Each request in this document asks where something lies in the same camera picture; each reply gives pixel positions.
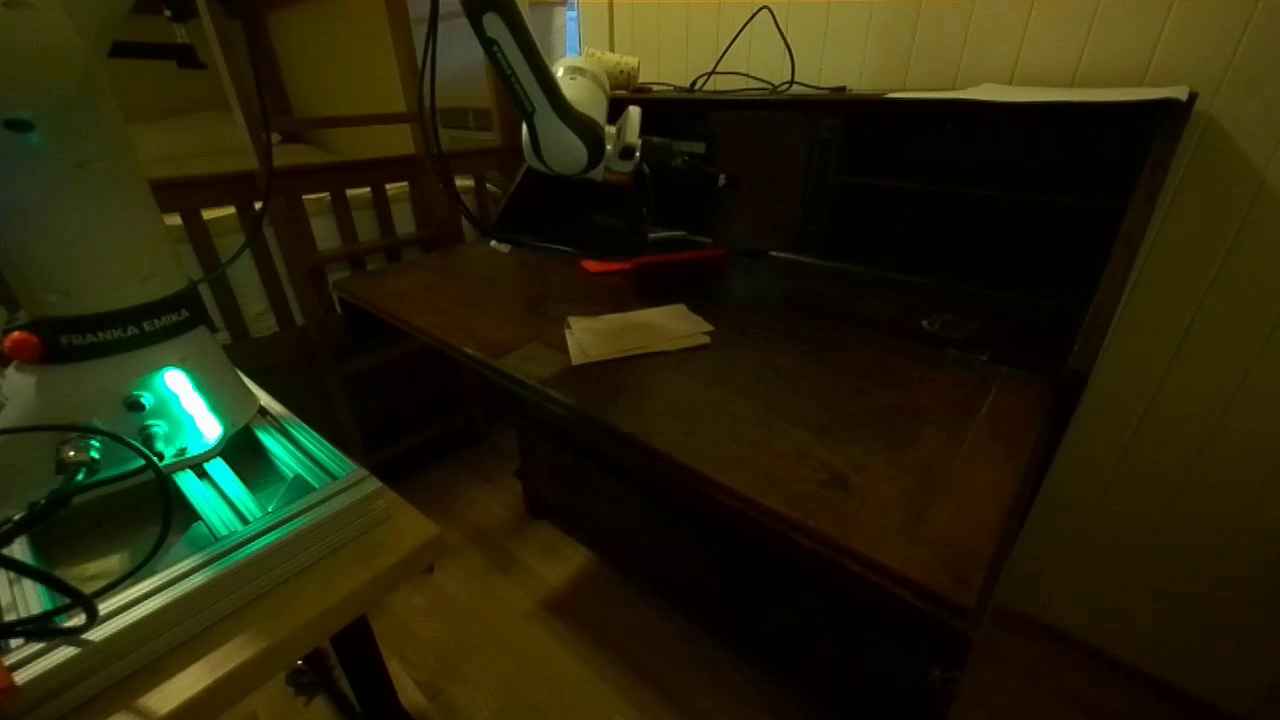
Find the white paper sheet on cabinet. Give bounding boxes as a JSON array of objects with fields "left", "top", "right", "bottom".
[{"left": 883, "top": 85, "right": 1196, "bottom": 102}]

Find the black cable on cabinet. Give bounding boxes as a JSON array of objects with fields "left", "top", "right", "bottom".
[{"left": 679, "top": 0, "right": 851, "bottom": 99}]

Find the orange plastic spatula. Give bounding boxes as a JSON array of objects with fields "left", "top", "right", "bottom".
[{"left": 577, "top": 246, "right": 723, "bottom": 278}]

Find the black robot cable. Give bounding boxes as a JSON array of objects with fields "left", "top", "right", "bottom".
[{"left": 0, "top": 418, "right": 176, "bottom": 644}]

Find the dark wooden secretary desk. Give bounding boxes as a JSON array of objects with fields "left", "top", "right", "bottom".
[{"left": 341, "top": 90, "right": 1192, "bottom": 720}]

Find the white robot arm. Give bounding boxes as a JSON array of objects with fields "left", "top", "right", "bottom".
[{"left": 0, "top": 0, "right": 261, "bottom": 452}]

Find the wooden slatted chair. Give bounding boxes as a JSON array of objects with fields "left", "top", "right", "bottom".
[{"left": 143, "top": 0, "right": 511, "bottom": 460}]

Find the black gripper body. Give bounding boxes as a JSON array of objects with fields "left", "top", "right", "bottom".
[{"left": 631, "top": 134, "right": 723, "bottom": 239}]

